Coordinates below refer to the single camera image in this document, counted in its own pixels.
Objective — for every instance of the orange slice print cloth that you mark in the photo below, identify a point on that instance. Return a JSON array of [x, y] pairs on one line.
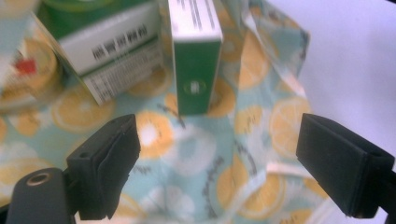
[[193, 149]]

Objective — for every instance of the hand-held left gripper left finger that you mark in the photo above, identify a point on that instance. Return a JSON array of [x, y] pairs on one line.
[[99, 168]]

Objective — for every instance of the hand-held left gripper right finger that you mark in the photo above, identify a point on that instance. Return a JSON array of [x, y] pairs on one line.
[[339, 161]]

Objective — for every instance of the slim green white medicine box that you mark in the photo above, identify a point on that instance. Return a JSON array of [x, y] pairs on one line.
[[194, 62]]

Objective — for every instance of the round yellow tin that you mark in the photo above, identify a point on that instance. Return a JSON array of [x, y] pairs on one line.
[[37, 62]]

